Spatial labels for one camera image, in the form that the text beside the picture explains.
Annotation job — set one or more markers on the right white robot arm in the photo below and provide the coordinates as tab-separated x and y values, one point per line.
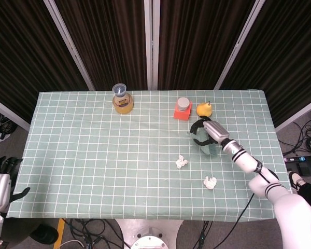
287	205

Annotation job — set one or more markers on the black shoe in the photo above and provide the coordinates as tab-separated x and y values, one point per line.
45	234

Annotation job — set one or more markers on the white black sneaker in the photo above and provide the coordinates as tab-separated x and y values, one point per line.
296	181

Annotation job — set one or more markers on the double white partition frame post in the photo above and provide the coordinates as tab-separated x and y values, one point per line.
151	44

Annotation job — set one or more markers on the crumpled white paper ball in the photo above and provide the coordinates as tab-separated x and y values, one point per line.
210	182
181	162

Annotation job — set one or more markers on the green checked tablecloth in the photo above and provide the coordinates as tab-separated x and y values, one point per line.
93	155

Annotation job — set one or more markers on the white partition base rail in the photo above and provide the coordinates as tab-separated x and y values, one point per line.
7	112
298	114

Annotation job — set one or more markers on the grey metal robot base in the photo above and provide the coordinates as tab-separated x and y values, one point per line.
150	233

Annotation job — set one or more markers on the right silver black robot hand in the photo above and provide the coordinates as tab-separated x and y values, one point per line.
216	131

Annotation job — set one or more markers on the white jar grey lid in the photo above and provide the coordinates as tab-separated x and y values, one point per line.
183	103

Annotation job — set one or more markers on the black device with blue lights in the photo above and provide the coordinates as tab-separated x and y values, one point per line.
304	166

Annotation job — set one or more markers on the yellow flask with funnel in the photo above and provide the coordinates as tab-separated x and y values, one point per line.
121	97

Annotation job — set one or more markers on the yellow pear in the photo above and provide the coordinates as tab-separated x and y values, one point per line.
203	109

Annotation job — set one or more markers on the dark ribbed partition panel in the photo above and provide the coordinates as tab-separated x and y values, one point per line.
287	52
106	39
20	52
197	39

